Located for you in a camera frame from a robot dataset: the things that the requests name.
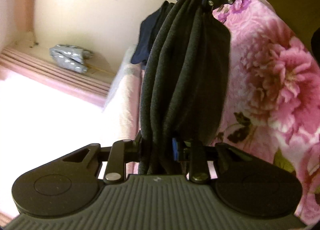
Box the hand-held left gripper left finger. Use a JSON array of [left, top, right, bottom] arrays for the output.
[[62, 131, 143, 185]]

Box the silver plastic bag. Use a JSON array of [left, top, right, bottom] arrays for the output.
[[48, 44, 95, 75]]

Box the pink floral blanket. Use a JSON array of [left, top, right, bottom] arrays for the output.
[[200, 0, 320, 226]]

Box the dark grey fleece garment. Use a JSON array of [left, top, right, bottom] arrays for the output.
[[138, 0, 232, 176]]

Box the pink curtain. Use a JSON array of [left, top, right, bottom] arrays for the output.
[[0, 0, 113, 111]]

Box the navy blue garment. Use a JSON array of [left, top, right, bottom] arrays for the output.
[[131, 7, 166, 67]]

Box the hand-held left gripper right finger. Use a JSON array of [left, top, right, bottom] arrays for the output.
[[172, 138, 250, 184]]

